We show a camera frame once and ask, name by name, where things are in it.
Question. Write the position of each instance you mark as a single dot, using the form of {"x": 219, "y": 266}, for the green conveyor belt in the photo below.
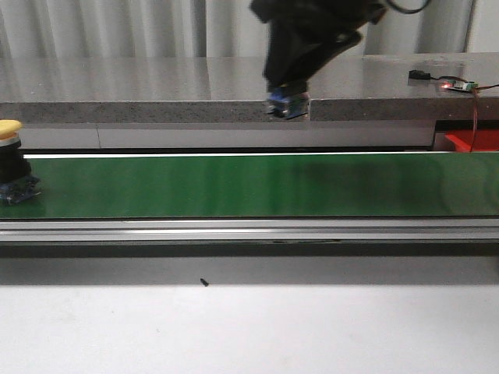
{"x": 301, "y": 185}

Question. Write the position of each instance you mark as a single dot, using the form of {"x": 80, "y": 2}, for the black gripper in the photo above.
{"x": 283, "y": 65}

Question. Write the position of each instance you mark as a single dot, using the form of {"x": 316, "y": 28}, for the yellow mushroom push button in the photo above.
{"x": 17, "y": 182}

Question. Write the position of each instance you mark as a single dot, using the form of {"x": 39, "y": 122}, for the white pleated curtain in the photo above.
{"x": 63, "y": 29}

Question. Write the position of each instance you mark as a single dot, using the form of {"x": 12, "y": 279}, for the red plastic tray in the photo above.
{"x": 465, "y": 141}

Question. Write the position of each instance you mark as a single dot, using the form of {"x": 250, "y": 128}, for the small green circuit board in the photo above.
{"x": 459, "y": 85}

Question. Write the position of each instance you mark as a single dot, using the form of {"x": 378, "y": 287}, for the red mushroom push button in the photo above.
{"x": 288, "y": 101}

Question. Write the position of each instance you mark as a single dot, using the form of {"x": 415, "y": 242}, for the black plug connector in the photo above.
{"x": 419, "y": 75}

